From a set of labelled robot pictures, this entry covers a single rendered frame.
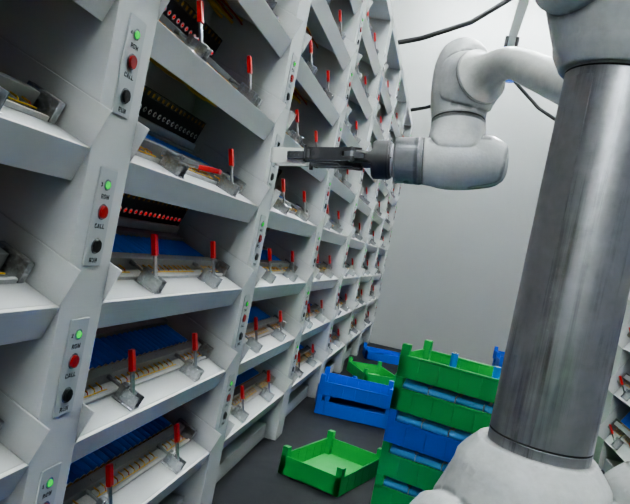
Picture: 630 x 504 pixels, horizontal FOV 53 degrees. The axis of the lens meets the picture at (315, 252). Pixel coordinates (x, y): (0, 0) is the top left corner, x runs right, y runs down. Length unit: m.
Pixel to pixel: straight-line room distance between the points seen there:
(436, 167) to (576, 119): 0.56
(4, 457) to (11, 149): 0.36
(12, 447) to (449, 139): 0.84
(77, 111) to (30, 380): 0.32
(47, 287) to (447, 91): 0.77
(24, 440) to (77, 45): 0.47
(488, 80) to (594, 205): 0.59
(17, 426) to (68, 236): 0.23
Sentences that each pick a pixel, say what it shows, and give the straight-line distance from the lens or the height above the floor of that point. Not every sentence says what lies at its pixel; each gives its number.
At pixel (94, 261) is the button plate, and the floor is 0.60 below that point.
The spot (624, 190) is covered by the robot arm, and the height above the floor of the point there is 0.78.
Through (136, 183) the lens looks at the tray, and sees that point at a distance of 0.92.
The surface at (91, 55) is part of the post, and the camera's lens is 0.82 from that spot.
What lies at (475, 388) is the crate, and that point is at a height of 0.42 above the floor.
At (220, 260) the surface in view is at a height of 0.59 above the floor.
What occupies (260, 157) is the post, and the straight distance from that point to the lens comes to 1.45.
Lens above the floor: 0.67
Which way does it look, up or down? 1 degrees down
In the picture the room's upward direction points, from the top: 11 degrees clockwise
